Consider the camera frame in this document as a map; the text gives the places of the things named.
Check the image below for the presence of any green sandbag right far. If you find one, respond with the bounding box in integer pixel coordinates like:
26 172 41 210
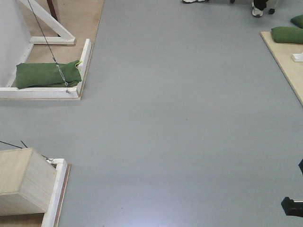
291 15 303 29

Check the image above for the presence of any light wooden box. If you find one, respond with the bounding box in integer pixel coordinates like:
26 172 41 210
0 148 57 216

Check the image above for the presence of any black robot part lower right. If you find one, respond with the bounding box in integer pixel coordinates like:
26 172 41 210
281 197 303 217

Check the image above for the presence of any right plywood platform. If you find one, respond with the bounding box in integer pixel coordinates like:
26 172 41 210
260 32 303 105

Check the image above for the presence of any green sandbag right near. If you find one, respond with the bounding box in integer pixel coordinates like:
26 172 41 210
271 26 303 44

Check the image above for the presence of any black trouser leg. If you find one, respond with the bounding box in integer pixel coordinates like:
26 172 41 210
252 0 268 10

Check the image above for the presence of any plywood base platform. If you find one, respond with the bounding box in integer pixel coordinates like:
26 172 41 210
6 0 104 88

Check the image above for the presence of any white wall panel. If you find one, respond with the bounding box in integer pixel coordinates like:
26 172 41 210
0 0 31 87

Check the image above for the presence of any white rail near box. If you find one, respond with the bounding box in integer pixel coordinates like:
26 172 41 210
41 158 67 227

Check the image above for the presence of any white grey sneaker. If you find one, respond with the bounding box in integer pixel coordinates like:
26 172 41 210
251 2 263 17

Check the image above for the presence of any black guy wire with chain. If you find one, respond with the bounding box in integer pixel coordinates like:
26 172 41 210
27 0 71 95

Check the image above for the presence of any white diagonal brace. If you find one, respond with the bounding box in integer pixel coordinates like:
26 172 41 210
19 0 75 45

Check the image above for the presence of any green sandbag on left platform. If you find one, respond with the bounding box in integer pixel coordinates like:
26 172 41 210
15 60 82 89

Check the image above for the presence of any white wooden frame rail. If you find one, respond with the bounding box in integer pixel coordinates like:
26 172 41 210
0 39 92 100

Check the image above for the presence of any chair leg with caster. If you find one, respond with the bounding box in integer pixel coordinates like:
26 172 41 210
268 0 279 15

